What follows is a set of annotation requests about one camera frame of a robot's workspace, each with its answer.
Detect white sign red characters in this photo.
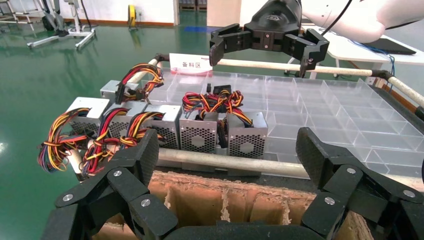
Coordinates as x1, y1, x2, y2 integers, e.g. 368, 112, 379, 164
168, 52, 214, 74

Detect dark stacked crates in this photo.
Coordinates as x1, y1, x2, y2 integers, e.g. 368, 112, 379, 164
178, 0, 208, 11

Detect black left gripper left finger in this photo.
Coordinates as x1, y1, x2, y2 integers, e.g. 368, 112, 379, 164
40, 128, 180, 240

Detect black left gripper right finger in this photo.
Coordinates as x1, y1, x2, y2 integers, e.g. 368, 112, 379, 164
295, 126, 424, 240

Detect silver power supply with wires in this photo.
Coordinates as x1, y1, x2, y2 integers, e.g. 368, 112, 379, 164
37, 96, 112, 173
179, 91, 229, 154
119, 104, 182, 151
100, 63, 165, 105
206, 83, 269, 160
81, 100, 148, 176

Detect black laptop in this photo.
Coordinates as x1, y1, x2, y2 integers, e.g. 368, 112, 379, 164
362, 37, 417, 56

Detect brown cardboard divided box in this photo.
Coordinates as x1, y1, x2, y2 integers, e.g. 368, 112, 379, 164
92, 170, 375, 240

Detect yellow round floor fan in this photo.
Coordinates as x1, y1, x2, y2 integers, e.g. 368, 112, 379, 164
127, 4, 138, 31

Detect thin blue cable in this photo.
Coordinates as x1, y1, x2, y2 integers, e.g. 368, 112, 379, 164
349, 39, 397, 92

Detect clear acrylic divider tray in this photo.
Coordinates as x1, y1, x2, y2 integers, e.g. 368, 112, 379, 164
125, 67, 424, 180

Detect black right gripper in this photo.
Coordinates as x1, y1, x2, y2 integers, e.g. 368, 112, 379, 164
209, 0, 330, 79

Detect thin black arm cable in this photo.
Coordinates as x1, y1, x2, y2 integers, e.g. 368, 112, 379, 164
321, 0, 352, 36

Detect blue floor mat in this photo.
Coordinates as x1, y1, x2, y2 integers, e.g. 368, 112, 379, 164
183, 26, 223, 34

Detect white table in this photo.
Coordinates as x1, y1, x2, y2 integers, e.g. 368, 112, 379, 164
299, 23, 424, 80

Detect white metal rack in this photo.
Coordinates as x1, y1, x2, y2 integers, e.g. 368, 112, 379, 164
0, 0, 37, 34

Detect black machine base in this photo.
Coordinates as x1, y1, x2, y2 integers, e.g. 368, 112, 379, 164
41, 0, 70, 38

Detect grey metal wheeled stand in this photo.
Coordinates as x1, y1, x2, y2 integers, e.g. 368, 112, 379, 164
26, 0, 97, 51

